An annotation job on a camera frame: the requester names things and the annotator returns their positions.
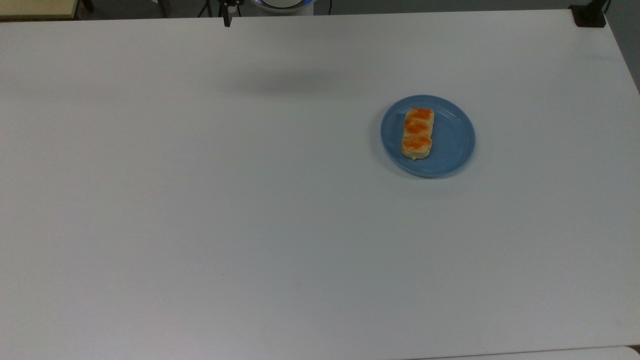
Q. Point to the black Franka gripper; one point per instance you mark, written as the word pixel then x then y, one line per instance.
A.
pixel 229 2

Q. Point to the glazed orange bread loaf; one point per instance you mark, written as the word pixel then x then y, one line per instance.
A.
pixel 418 133

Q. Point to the black table clamp mount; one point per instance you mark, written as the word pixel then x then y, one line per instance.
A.
pixel 589 16

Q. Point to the black tripod legs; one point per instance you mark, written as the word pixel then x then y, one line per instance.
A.
pixel 205 9

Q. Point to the blue round plate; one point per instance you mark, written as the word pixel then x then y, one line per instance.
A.
pixel 450 145

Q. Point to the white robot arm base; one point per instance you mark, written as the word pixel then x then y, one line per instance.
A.
pixel 282 6

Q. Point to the beige side table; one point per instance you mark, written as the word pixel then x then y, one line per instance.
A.
pixel 35 8

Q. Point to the dark furniture leg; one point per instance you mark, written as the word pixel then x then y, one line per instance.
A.
pixel 88 5
pixel 164 8

